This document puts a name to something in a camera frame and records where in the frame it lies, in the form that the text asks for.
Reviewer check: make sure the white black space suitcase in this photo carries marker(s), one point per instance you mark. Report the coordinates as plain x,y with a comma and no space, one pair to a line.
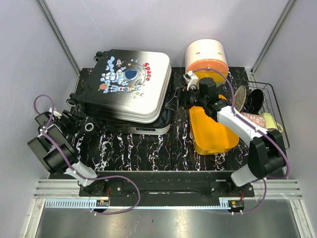
127,92

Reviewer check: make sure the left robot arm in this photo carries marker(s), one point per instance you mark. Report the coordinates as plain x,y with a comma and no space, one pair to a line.
58,156

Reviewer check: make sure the white orange drawer cabinet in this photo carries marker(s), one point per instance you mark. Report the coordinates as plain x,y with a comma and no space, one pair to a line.
206,53

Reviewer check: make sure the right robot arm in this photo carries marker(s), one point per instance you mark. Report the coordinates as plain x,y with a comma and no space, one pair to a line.
266,147

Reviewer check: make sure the yellow green mug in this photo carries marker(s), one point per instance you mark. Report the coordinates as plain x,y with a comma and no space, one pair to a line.
270,122

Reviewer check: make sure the black wire dish rack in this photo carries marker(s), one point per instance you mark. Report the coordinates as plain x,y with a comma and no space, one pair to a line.
270,104

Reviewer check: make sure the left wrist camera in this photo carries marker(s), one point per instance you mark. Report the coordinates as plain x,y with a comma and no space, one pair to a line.
56,114

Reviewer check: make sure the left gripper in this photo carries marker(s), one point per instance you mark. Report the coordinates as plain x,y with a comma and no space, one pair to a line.
74,122

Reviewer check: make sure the black marble mat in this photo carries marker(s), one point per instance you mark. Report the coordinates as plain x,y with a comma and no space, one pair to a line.
172,151

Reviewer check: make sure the speckled brown plate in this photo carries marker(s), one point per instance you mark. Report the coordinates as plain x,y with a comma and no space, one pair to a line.
240,97

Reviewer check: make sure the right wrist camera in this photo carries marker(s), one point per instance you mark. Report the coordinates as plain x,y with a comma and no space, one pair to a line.
191,80

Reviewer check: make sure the pink patterned mug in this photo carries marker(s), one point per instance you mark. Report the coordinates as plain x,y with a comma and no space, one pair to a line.
256,119

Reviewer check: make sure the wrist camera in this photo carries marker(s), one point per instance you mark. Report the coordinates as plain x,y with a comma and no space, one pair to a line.
191,80
56,114

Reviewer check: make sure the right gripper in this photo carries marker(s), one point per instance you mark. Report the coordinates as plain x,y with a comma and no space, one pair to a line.
183,94

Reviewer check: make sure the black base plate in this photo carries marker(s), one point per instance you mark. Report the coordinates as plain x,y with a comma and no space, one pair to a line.
163,189

